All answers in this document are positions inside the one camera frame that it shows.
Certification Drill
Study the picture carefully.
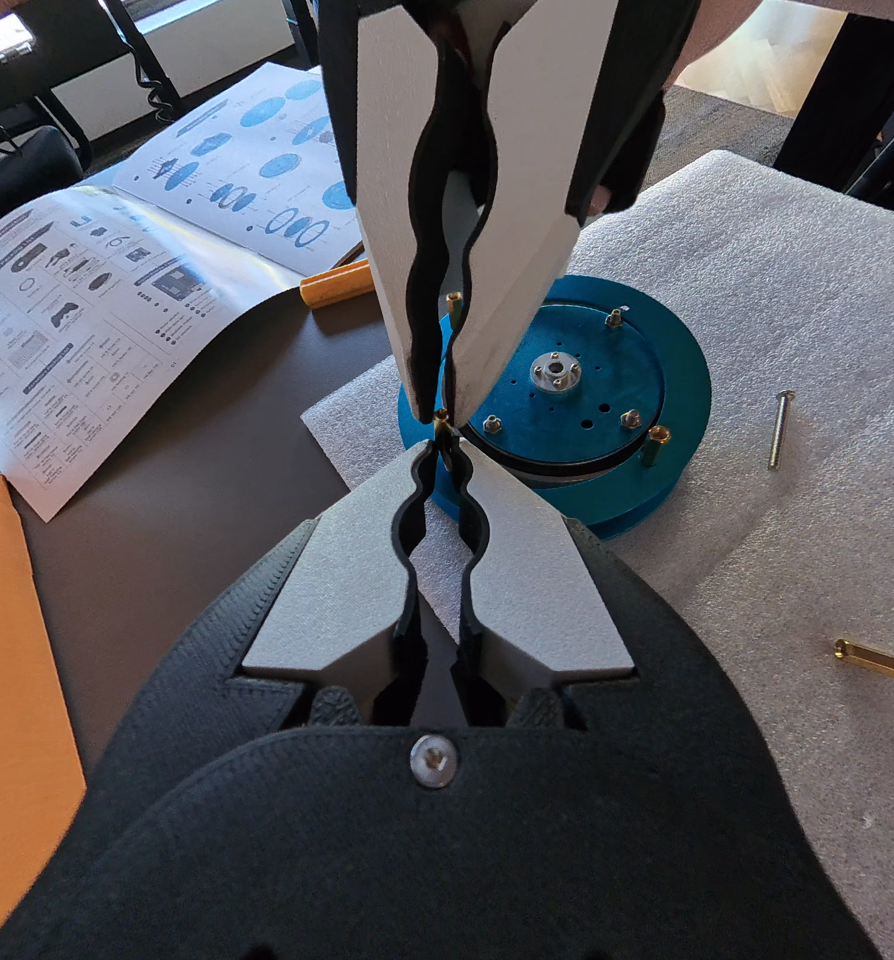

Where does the thin black coiled cable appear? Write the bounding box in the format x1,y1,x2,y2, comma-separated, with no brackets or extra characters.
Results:
128,41,177,127

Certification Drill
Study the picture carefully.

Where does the orange-handled screwdriver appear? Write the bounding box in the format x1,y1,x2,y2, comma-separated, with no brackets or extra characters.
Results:
299,258,373,310

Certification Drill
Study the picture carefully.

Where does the white foam sheet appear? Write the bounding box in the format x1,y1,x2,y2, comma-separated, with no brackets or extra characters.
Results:
300,150,894,960

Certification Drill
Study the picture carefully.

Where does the orange cardboard box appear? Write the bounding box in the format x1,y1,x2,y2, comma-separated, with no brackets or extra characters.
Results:
0,457,88,954

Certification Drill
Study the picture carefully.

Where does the black metal frame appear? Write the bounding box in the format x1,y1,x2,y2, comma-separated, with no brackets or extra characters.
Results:
773,11,894,196

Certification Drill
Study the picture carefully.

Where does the open instruction booklet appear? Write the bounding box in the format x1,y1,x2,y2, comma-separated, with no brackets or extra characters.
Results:
0,63,373,522

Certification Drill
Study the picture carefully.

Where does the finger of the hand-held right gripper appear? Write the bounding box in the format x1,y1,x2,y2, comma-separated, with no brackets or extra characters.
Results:
445,0,622,430
355,0,452,423

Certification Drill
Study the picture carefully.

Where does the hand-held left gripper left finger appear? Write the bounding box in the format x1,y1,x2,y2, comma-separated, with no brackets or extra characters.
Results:
242,441,437,725

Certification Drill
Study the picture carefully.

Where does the person's right forearm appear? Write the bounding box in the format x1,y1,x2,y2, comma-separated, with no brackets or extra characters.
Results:
679,0,767,72

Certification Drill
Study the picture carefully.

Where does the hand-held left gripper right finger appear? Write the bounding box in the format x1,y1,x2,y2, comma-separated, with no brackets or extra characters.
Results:
450,435,637,727

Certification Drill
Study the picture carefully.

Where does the blue metal turntable assembly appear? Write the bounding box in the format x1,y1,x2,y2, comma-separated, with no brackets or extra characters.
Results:
398,275,713,541

